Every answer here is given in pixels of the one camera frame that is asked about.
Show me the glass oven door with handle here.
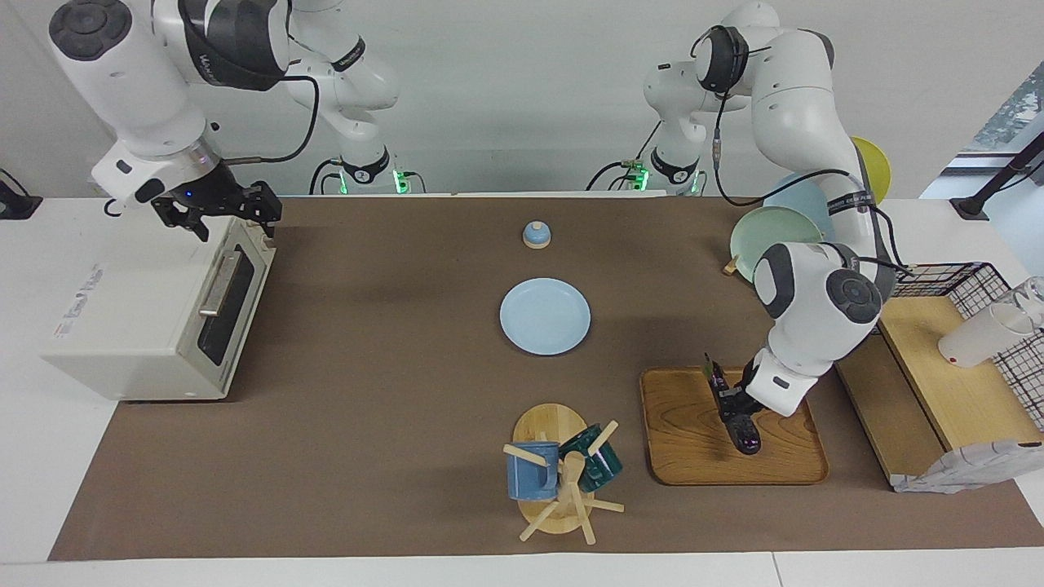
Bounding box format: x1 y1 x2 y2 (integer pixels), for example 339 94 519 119
194 220 276 400

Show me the large light blue plate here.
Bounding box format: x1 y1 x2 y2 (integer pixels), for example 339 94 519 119
763 171 837 214

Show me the white plastic cup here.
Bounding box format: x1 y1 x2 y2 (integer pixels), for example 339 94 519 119
938 303 1035 369

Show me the pale green plate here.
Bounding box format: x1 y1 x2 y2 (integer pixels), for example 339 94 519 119
730 206 826 285

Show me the black device with cable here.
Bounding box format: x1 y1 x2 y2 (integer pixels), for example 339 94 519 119
0 169 43 221

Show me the grey patterned cloth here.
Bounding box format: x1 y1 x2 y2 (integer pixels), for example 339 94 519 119
893 439 1044 495

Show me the dark purple eggplant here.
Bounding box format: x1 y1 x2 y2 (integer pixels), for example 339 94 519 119
703 355 763 456

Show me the black wire basket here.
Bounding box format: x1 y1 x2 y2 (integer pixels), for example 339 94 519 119
873 263 1044 433

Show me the black left base cable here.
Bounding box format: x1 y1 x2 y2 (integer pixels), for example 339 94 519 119
586 122 663 193

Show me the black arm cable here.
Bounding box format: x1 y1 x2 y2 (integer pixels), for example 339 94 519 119
690 24 918 274
220 75 321 166

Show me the small light blue plate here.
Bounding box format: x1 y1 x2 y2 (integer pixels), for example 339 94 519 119
499 278 591 356

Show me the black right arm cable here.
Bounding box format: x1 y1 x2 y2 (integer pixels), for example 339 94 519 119
220 75 321 166

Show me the yellow plate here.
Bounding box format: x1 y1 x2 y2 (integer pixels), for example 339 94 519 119
850 135 892 206

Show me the black stand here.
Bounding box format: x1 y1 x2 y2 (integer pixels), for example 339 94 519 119
950 130 1044 221

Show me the brown table mat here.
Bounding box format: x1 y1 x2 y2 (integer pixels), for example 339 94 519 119
47 196 1044 562

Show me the clear glass cup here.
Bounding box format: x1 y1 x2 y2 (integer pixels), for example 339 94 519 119
1007 277 1044 331

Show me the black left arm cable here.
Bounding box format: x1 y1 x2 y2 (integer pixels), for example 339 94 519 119
690 24 918 274

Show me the black right base cable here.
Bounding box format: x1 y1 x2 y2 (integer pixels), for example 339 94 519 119
309 157 345 196

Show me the wooden serving tray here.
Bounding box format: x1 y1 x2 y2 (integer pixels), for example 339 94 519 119
639 366 830 487

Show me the wooden step shelf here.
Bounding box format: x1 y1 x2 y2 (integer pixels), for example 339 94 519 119
832 295 1044 490

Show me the white toaster oven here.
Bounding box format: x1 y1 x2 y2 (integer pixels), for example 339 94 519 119
42 200 276 402

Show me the black base cable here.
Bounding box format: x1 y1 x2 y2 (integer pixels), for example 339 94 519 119
309 157 345 196
586 122 663 193

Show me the wooden mug tree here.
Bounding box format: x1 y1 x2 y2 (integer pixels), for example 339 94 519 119
502 404 626 545

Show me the blue mug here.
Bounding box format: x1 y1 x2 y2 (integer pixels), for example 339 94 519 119
506 442 562 501

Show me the dark green mug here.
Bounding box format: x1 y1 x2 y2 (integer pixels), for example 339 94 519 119
558 424 623 492

